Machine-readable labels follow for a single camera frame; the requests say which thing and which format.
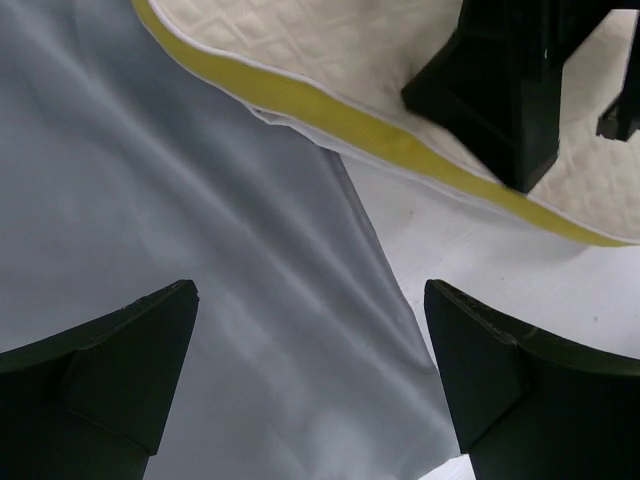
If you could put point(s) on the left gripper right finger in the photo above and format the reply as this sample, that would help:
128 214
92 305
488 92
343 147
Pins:
529 404

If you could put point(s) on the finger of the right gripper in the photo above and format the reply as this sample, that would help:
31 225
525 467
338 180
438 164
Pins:
620 120
496 83

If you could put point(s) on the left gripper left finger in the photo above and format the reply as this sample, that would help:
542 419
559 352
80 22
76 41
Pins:
92 402

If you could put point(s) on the cream yellow pillow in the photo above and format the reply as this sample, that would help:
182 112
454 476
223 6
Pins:
334 70

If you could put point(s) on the grey pillowcase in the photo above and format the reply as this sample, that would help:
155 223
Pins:
121 173

